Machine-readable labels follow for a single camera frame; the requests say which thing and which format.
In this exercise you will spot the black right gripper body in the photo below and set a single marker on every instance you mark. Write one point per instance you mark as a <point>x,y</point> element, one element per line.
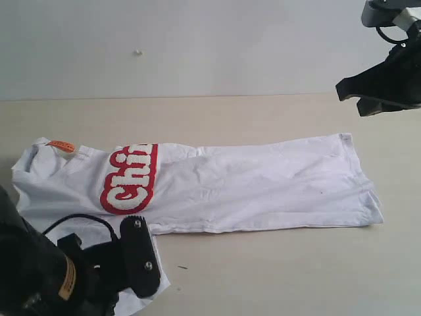
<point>390,86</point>

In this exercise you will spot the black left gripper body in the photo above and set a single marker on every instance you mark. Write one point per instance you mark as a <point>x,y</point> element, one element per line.
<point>89,287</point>

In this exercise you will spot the white t-shirt red lettering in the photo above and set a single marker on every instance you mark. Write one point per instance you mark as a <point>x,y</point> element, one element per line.
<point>311,182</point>

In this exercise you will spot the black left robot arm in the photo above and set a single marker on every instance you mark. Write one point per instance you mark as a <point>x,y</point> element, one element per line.
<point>39,277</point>

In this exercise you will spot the orange clothing tag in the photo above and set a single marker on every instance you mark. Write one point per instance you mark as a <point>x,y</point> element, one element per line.
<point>63,146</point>

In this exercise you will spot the left wrist camera black silver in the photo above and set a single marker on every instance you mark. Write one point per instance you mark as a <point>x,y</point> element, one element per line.
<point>140,260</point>

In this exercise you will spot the wrist camera black silver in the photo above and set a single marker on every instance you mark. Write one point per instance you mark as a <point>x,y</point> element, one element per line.
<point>140,260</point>
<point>379,13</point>

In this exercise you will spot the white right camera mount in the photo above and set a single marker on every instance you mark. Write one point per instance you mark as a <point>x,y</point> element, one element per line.
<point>407,17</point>

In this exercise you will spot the right wrist camera black silver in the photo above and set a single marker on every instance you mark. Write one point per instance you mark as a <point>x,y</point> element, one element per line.
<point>379,13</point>

